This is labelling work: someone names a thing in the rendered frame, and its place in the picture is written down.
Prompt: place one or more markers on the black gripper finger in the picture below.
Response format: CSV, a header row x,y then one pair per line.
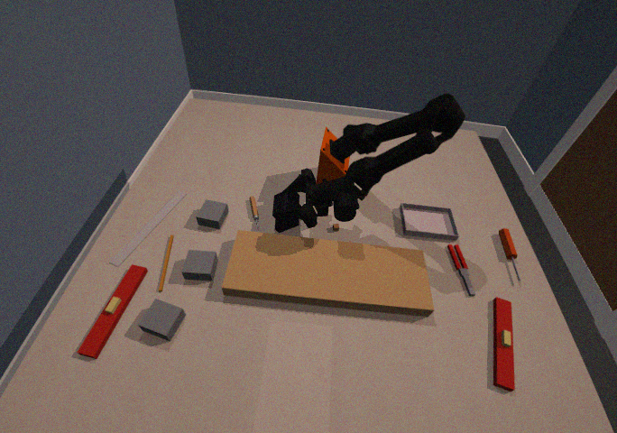
x,y
292,212
295,186

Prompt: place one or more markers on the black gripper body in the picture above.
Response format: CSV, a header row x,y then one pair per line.
x,y
315,194

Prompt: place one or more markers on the red flat bar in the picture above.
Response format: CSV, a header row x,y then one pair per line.
x,y
503,369
114,309

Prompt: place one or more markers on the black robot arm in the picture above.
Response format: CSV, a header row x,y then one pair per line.
x,y
442,114

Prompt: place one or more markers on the tan wooden floor panel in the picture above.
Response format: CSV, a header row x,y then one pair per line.
x,y
328,273

